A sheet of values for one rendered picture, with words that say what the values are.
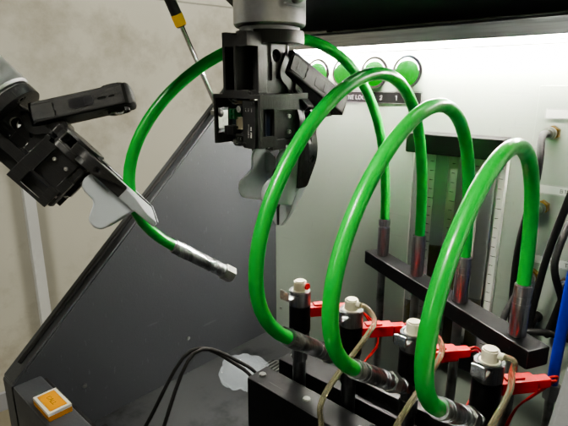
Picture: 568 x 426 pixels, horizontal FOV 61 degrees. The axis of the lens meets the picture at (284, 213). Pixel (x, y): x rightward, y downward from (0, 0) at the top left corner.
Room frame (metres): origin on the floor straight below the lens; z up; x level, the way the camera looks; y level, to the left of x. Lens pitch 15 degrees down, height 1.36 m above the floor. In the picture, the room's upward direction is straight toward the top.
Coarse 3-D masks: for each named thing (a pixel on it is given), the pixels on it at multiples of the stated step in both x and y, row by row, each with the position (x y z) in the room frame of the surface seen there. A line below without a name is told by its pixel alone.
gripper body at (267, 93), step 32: (224, 32) 0.50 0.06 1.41; (256, 32) 0.49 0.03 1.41; (288, 32) 0.50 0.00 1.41; (224, 64) 0.51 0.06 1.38; (256, 64) 0.49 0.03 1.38; (224, 96) 0.51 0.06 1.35; (256, 96) 0.47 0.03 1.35; (288, 96) 0.50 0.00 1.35; (256, 128) 0.48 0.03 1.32; (288, 128) 0.51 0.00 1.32
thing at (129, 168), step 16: (320, 48) 0.66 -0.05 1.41; (336, 48) 0.67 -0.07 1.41; (208, 64) 0.59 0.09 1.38; (352, 64) 0.68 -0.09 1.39; (176, 80) 0.58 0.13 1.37; (192, 80) 0.59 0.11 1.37; (160, 96) 0.57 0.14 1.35; (368, 96) 0.69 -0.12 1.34; (160, 112) 0.57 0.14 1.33; (144, 128) 0.56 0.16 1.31; (384, 128) 0.71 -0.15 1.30; (128, 160) 0.55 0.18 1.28; (128, 176) 0.55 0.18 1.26; (384, 176) 0.71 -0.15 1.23; (384, 192) 0.71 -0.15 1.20; (384, 208) 0.71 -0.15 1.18; (144, 224) 0.56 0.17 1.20; (384, 224) 0.71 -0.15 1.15; (160, 240) 0.57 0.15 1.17
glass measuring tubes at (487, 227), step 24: (408, 144) 0.74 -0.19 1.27; (432, 144) 0.71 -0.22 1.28; (456, 144) 0.69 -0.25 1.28; (480, 144) 0.66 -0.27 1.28; (432, 168) 0.74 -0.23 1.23; (456, 168) 0.71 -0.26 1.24; (504, 168) 0.67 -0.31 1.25; (432, 192) 0.74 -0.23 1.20; (456, 192) 0.69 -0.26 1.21; (504, 192) 0.67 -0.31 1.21; (432, 216) 0.71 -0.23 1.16; (480, 216) 0.66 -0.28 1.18; (408, 240) 0.76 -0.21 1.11; (432, 240) 0.71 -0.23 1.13; (480, 240) 0.66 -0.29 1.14; (408, 264) 0.74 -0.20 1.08; (432, 264) 0.71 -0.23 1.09; (480, 264) 0.66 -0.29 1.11; (480, 288) 0.66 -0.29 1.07; (408, 312) 0.73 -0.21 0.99
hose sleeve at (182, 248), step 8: (176, 240) 0.58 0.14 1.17; (176, 248) 0.57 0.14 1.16; (184, 248) 0.58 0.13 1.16; (192, 248) 0.58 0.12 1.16; (184, 256) 0.58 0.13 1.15; (192, 256) 0.58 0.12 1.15; (200, 256) 0.59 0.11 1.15; (208, 256) 0.59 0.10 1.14; (200, 264) 0.58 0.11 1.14; (208, 264) 0.59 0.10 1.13; (216, 264) 0.59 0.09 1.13; (224, 264) 0.61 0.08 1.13; (216, 272) 0.59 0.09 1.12; (224, 272) 0.60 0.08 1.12
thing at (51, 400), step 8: (48, 392) 0.56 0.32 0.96; (56, 392) 0.56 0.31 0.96; (40, 400) 0.54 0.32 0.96; (48, 400) 0.54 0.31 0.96; (56, 400) 0.54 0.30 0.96; (40, 408) 0.53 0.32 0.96; (48, 408) 0.53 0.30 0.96; (56, 408) 0.53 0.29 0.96; (72, 408) 0.54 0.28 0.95; (56, 416) 0.52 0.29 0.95
